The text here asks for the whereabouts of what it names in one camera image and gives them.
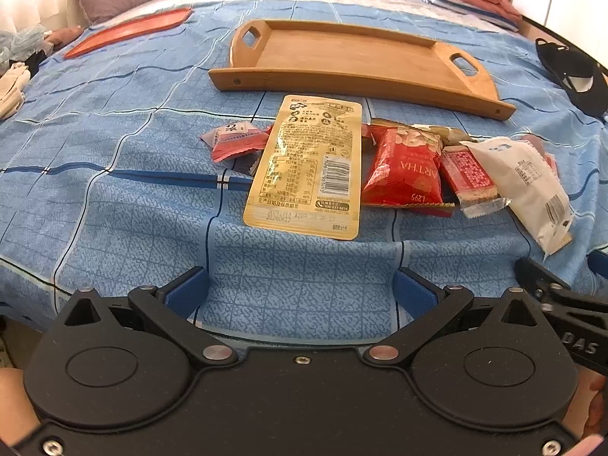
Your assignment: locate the blue checkered blanket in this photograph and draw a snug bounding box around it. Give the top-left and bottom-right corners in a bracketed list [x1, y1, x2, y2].
[1, 0, 607, 344]

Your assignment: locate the pink candy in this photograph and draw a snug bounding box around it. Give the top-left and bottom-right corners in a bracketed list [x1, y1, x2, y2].
[201, 122, 269, 163]

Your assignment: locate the orange plastic tray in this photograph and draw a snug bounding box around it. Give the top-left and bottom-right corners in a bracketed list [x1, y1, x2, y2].
[64, 7, 193, 60]

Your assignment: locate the beige cloth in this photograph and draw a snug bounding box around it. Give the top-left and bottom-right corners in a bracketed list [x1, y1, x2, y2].
[0, 62, 31, 120]

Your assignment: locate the black cap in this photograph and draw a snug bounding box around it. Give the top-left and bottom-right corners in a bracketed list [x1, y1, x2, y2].
[535, 38, 607, 119]

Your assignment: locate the red snack bar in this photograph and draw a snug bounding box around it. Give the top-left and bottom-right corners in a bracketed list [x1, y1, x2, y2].
[439, 145, 510, 219]

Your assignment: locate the light blue cloth pile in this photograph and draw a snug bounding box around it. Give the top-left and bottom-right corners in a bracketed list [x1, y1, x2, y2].
[0, 25, 54, 74]

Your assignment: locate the white snack packet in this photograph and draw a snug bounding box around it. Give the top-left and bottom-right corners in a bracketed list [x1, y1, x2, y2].
[463, 137, 573, 257]

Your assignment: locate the red nut snack bag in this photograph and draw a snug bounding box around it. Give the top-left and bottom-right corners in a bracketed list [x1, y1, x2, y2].
[361, 125, 456, 217]

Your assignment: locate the person left hand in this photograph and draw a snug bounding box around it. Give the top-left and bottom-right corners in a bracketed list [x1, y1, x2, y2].
[0, 367, 40, 446]

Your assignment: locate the yellow snack packet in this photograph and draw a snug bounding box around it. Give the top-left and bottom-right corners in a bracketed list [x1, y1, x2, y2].
[243, 95, 362, 241]

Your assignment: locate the wooden serving tray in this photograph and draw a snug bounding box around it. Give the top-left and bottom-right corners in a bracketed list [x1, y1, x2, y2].
[209, 20, 516, 120]

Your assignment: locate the person right hand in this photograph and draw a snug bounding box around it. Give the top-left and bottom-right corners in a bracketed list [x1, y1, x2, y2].
[563, 366, 607, 440]

